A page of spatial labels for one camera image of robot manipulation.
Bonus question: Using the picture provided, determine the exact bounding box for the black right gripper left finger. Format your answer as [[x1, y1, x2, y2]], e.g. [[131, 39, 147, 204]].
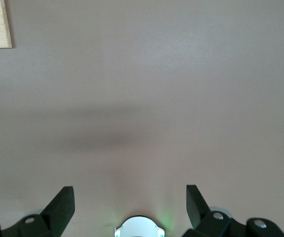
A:
[[0, 186, 75, 237]]

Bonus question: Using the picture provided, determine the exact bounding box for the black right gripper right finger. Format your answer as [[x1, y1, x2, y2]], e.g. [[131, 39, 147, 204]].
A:
[[182, 184, 284, 237]]

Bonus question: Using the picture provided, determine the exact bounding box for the brown table cover mat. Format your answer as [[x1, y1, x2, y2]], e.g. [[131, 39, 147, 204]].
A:
[[0, 0, 284, 237]]

